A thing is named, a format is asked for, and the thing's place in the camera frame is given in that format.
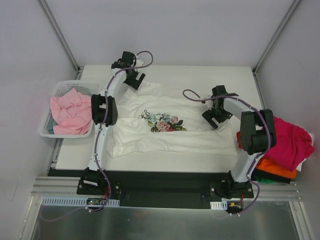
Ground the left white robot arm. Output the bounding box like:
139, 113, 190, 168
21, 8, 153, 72
76, 51, 146, 197

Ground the orange t shirt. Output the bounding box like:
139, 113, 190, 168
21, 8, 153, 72
255, 157, 298, 179

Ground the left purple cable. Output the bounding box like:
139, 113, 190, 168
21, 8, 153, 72
39, 50, 154, 222

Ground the black t shirt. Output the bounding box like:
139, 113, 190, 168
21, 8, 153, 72
250, 168, 292, 184

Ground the aluminium rail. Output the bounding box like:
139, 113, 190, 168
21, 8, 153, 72
31, 137, 301, 203

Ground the red t shirt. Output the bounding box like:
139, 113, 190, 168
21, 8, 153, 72
236, 131, 242, 149

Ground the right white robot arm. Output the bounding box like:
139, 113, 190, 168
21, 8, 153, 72
202, 85, 277, 199

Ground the purple cable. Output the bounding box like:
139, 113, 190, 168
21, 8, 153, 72
39, 50, 154, 222
182, 89, 274, 219

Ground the pink t shirt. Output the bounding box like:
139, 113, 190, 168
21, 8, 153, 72
49, 87, 94, 135

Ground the left white cable duct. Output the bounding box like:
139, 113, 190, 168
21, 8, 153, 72
41, 196, 120, 208

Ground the magenta t shirt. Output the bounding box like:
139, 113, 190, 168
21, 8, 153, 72
264, 117, 315, 172

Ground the left aluminium frame post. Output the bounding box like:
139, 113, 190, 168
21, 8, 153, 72
38, 0, 81, 75

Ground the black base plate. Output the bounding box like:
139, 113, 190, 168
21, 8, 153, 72
47, 167, 259, 207

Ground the green t shirt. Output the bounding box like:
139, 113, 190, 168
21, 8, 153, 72
254, 176, 278, 184

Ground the aluminium frame post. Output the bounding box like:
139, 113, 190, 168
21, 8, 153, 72
252, 0, 302, 76
38, 0, 81, 75

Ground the white plastic laundry basket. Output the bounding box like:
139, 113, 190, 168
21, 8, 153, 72
38, 80, 100, 139

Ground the white floral t shirt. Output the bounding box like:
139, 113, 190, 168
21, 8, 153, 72
106, 82, 237, 158

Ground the right white cable duct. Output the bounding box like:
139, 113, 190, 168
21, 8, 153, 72
210, 200, 228, 211

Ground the white cable duct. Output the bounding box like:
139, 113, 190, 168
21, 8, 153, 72
41, 196, 120, 208
210, 200, 228, 211

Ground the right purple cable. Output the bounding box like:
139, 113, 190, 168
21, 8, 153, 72
182, 89, 274, 219

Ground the right aluminium frame post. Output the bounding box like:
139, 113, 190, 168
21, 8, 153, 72
252, 0, 302, 76

